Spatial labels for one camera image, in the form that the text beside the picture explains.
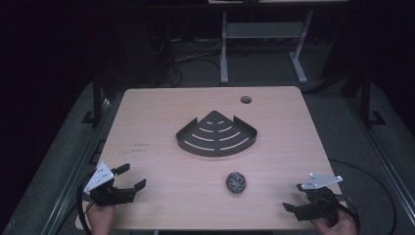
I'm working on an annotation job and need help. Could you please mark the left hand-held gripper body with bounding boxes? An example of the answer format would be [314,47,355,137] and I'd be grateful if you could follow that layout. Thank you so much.
[83,162,136,208]

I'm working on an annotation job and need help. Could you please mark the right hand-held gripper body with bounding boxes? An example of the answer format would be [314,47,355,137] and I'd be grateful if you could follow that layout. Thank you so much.
[293,173,344,227]

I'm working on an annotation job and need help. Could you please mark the steel wool scrubber ball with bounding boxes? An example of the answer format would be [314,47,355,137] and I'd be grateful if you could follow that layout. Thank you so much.
[225,171,248,195]

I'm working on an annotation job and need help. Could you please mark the black corner shelf rack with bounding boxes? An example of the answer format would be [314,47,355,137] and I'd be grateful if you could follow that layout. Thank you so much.
[175,110,258,158]

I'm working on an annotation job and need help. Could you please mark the person's left hand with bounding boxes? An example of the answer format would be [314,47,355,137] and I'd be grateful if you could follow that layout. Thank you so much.
[87,203,116,235]

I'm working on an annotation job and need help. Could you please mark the person's right hand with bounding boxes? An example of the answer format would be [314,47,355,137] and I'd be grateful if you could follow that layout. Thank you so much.
[311,210,358,235]

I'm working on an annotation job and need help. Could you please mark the black cable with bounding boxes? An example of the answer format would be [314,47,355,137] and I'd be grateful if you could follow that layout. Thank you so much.
[327,158,398,235]
[76,174,96,235]

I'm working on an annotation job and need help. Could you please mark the metal floor rail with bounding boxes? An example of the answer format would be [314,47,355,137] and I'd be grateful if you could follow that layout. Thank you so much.
[40,97,114,235]
[345,97,415,231]

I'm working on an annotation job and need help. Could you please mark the black metal post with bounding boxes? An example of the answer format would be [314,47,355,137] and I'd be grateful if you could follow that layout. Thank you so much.
[81,71,105,125]
[359,69,387,127]

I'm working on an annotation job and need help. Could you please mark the bundle of floor cables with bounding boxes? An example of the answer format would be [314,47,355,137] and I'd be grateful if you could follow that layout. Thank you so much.
[151,34,227,88]

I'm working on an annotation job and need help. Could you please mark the grey metal desk frame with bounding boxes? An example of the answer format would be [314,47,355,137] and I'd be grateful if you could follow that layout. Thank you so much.
[219,10,314,85]

